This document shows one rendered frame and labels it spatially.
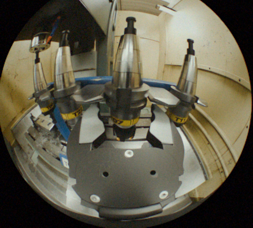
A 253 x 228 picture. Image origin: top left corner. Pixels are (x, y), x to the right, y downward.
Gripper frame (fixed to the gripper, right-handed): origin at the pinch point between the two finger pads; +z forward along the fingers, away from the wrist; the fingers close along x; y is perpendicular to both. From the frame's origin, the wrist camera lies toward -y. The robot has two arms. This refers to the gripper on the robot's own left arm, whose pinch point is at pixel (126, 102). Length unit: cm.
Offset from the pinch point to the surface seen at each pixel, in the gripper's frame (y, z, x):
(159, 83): -3.3, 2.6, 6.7
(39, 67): -9.0, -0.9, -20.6
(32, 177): 51, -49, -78
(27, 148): 51, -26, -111
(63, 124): 14.6, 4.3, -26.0
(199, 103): -2.4, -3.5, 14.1
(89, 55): -16, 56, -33
